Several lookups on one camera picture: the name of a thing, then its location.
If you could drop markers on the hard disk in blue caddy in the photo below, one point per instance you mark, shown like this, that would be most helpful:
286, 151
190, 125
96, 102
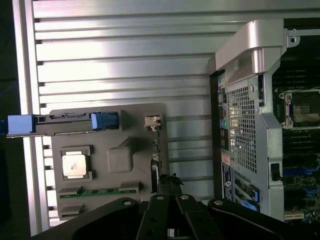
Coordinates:
62, 125

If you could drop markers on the green motherboard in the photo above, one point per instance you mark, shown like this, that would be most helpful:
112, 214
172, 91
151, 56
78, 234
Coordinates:
300, 180

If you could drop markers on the cpu socket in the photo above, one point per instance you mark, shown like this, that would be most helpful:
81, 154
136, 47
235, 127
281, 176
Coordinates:
302, 110

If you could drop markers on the grey parts rack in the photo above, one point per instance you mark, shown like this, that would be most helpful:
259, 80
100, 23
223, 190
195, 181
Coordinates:
140, 160

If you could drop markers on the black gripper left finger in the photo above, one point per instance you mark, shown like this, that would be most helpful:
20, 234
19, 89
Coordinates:
155, 217

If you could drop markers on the silver cpu chip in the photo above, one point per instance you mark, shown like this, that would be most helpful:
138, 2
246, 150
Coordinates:
73, 165

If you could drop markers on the green ram stick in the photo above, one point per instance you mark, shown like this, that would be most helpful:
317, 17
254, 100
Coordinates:
100, 193

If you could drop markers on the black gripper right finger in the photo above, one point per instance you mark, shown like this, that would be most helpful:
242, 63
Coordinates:
200, 220

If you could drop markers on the open grey pc case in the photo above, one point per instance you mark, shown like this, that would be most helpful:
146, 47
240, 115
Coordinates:
272, 140

